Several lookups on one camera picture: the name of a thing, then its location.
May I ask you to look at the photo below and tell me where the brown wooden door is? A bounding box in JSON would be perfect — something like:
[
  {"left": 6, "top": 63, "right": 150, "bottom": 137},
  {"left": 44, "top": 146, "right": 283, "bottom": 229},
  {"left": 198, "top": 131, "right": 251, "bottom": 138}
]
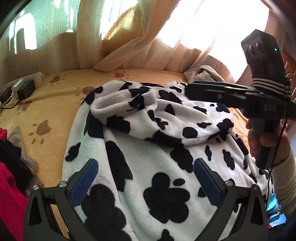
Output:
[{"left": 281, "top": 49, "right": 296, "bottom": 102}]

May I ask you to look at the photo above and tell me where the cow print fleece garment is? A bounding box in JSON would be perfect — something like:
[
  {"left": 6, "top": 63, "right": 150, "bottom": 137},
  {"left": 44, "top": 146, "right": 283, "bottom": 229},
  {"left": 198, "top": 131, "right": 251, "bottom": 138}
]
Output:
[{"left": 62, "top": 80, "right": 270, "bottom": 240}]

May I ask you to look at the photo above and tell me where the person's right hand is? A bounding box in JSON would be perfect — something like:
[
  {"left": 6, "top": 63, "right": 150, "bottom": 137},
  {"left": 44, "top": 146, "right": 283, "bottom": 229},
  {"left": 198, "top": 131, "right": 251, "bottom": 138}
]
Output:
[{"left": 246, "top": 121, "right": 291, "bottom": 166}]

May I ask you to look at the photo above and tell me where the white power strip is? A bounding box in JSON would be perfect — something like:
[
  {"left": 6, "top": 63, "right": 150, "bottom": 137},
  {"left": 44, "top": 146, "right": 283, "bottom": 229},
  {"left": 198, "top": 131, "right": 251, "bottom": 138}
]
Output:
[{"left": 1, "top": 71, "right": 45, "bottom": 99}]

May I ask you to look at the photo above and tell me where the beige lace curtain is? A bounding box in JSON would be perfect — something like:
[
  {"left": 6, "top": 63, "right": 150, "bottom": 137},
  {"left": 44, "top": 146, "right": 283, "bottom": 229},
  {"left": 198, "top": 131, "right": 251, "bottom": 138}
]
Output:
[{"left": 1, "top": 1, "right": 286, "bottom": 84}]

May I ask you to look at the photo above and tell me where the black power adapter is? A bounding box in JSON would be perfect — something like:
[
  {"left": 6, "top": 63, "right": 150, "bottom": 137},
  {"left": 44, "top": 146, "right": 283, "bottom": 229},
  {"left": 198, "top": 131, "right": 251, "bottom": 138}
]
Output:
[{"left": 16, "top": 80, "right": 36, "bottom": 100}]

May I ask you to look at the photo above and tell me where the grey brown folded cloth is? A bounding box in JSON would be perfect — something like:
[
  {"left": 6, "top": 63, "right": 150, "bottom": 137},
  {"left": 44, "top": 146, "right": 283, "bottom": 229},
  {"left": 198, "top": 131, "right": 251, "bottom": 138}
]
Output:
[{"left": 8, "top": 126, "right": 44, "bottom": 198}]

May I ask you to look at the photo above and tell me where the orange paw print bedspread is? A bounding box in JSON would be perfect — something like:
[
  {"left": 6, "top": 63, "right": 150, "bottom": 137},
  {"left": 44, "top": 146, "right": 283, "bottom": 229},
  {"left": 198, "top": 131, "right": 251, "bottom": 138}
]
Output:
[{"left": 1, "top": 69, "right": 248, "bottom": 186}]

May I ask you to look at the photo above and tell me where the beige crumpled garment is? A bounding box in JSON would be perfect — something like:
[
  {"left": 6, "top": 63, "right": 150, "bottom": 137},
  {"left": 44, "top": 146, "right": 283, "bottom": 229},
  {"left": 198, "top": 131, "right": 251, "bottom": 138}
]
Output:
[{"left": 184, "top": 65, "right": 234, "bottom": 83}]

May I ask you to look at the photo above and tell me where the cream knit sweater sleeve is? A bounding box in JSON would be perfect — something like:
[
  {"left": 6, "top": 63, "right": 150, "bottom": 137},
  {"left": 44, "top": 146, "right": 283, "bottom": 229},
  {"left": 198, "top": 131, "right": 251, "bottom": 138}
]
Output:
[{"left": 271, "top": 150, "right": 296, "bottom": 217}]

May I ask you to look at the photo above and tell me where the black cable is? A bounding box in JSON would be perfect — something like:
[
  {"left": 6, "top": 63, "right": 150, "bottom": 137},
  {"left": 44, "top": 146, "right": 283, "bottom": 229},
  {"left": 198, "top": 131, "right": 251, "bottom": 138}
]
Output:
[{"left": 265, "top": 97, "right": 292, "bottom": 209}]

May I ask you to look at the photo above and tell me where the red fleece garment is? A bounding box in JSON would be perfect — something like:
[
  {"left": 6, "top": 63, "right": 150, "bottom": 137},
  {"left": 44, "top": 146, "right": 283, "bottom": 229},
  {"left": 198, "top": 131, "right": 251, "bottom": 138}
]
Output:
[{"left": 1, "top": 128, "right": 28, "bottom": 240}]

